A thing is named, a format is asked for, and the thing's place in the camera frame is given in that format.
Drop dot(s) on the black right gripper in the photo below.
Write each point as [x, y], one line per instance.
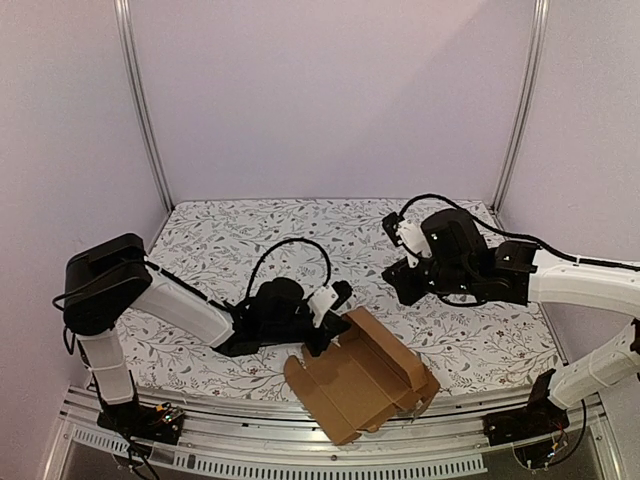
[409, 275]

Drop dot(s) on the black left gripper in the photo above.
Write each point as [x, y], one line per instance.
[331, 326]

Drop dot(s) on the brown cardboard box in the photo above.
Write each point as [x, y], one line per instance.
[362, 381]

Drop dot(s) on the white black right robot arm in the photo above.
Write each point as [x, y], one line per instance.
[447, 256]

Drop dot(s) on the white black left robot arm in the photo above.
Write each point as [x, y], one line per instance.
[105, 281]

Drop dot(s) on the floral patterned table mat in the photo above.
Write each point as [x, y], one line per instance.
[223, 247]

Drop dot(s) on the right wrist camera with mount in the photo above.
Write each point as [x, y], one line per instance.
[406, 234]

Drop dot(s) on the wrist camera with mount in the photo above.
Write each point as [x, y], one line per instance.
[326, 299]
[406, 234]

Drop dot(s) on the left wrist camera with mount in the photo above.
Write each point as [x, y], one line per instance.
[326, 299]

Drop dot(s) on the aluminium front rail frame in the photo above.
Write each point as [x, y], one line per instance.
[224, 438]

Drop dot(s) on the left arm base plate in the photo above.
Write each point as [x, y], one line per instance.
[161, 423]

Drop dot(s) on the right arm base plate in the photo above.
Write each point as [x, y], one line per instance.
[539, 417]

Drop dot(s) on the left aluminium corner post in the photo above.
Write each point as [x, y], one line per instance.
[133, 71]

